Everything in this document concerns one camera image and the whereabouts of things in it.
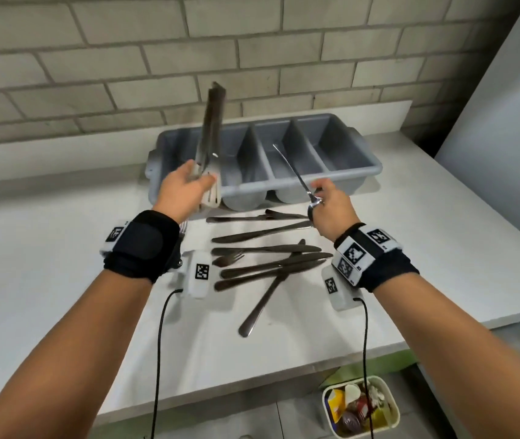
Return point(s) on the person's left hand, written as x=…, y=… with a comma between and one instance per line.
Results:
x=177, y=189

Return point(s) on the person's right hand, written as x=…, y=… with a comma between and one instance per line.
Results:
x=335, y=210

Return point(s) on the person's left thumb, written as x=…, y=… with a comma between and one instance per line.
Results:
x=205, y=180

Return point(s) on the person's right thumb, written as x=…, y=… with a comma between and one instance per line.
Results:
x=320, y=182

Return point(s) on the metal spoon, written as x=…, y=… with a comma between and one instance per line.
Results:
x=292, y=168

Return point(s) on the person's right forearm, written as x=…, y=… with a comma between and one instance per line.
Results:
x=461, y=361

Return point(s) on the person's left forearm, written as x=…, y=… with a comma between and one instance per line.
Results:
x=63, y=361

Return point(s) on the grey cutlery tray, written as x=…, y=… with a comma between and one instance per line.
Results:
x=287, y=150

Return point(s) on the metal fork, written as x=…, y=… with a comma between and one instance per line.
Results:
x=183, y=228
x=228, y=259

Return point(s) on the white right wrist marker block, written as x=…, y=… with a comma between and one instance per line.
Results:
x=362, y=253

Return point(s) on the white wrist marker block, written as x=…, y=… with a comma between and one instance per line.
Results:
x=116, y=235
x=362, y=253

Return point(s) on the pile of metal table knives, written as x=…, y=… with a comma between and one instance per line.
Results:
x=264, y=269

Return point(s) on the white left wrist marker block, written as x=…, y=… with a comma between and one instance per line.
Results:
x=116, y=235

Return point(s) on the mixed rubbish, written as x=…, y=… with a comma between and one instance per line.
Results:
x=356, y=409

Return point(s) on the white waste bin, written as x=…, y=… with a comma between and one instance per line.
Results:
x=392, y=406

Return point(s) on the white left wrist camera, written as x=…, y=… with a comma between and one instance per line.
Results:
x=199, y=275

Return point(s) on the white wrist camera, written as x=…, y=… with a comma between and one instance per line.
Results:
x=199, y=275
x=338, y=290

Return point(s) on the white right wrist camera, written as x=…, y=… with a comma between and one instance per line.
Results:
x=338, y=290

